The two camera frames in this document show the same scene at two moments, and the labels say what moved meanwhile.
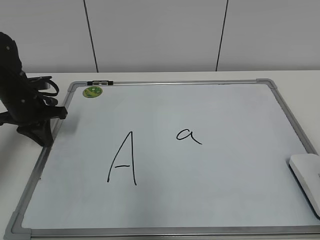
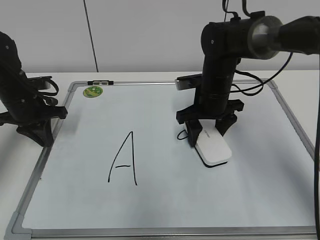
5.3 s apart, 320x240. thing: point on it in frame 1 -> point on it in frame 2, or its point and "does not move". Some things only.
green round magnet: [92, 92] does not move
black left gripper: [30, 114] does not move
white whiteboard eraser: [305, 169] -> [212, 147]
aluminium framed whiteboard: [169, 159] does not move
